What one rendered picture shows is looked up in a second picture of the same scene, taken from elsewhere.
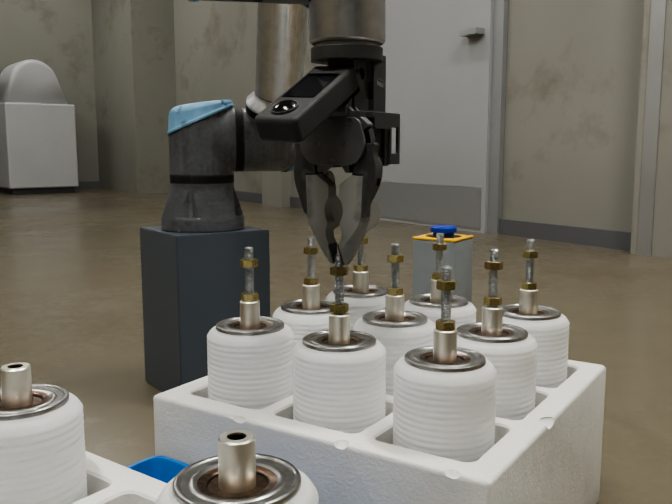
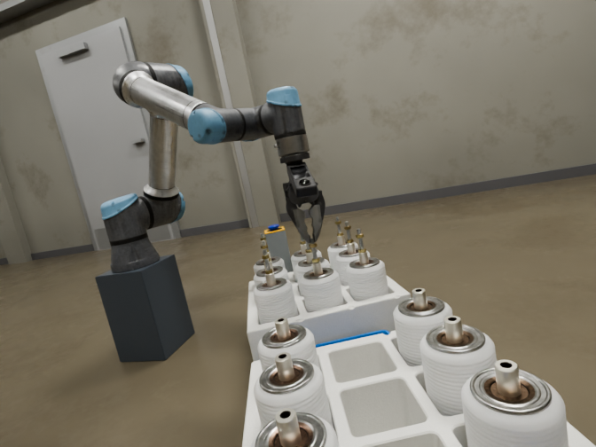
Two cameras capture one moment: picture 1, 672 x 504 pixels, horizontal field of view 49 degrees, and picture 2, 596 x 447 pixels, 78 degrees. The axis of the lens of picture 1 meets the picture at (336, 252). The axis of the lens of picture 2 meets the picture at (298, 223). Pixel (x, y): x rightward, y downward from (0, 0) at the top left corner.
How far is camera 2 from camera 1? 57 cm
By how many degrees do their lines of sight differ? 38
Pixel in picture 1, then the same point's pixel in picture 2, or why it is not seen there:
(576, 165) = (212, 195)
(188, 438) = not seen: hidden behind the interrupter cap
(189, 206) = (133, 254)
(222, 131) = (140, 210)
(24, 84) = not seen: outside the picture
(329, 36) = (297, 151)
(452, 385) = (380, 268)
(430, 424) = (376, 286)
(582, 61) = (201, 148)
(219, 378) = (275, 310)
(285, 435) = (325, 316)
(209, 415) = not seen: hidden behind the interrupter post
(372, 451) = (364, 303)
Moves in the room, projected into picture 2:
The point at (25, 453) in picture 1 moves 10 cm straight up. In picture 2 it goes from (312, 349) to (301, 292)
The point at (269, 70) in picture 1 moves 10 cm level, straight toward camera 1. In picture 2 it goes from (162, 173) to (176, 169)
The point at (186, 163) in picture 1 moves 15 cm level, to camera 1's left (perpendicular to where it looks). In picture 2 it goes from (126, 231) to (72, 246)
